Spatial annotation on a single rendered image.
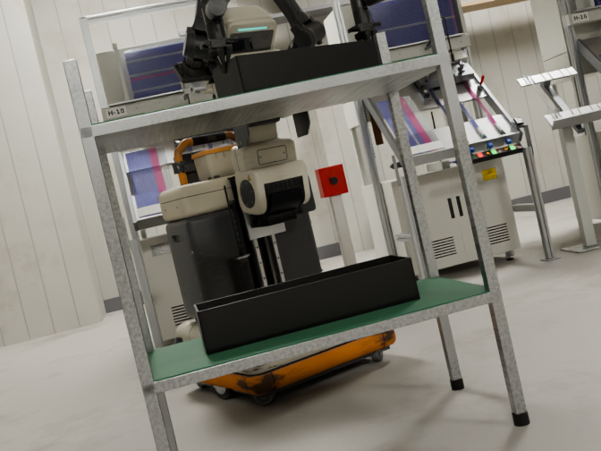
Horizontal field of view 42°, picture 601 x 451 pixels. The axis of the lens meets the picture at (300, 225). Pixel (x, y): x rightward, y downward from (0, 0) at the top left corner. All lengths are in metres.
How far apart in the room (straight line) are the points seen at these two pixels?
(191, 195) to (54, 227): 3.74
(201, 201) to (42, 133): 3.81
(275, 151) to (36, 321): 4.14
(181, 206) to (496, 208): 2.32
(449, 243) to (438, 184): 0.35
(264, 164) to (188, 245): 0.44
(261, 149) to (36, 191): 4.01
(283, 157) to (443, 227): 1.93
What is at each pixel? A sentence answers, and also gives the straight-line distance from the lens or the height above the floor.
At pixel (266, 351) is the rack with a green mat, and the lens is 1.85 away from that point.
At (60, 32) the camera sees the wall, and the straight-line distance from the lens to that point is 7.38.
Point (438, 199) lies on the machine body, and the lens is 4.58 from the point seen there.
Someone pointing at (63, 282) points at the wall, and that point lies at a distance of 6.59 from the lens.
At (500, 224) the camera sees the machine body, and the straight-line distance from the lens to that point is 4.72.
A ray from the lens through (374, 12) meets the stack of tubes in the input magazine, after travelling 4.76.
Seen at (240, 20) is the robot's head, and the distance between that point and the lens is 2.80.
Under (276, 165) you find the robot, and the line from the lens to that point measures 2.77.
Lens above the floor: 0.71
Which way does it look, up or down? 3 degrees down
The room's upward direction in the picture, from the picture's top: 13 degrees counter-clockwise
